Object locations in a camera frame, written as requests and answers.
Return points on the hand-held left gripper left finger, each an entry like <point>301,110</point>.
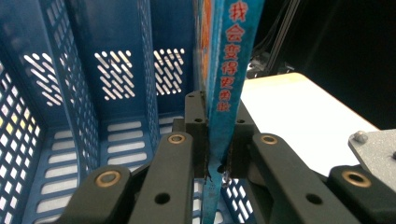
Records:
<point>197,140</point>

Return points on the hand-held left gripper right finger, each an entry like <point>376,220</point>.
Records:
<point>241,149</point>

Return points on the colourful children's picture book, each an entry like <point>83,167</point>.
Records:
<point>230,77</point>

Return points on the blue plastic file rack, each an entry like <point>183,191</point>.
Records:
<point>124,37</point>

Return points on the black metal stand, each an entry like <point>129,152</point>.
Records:
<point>281,37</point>

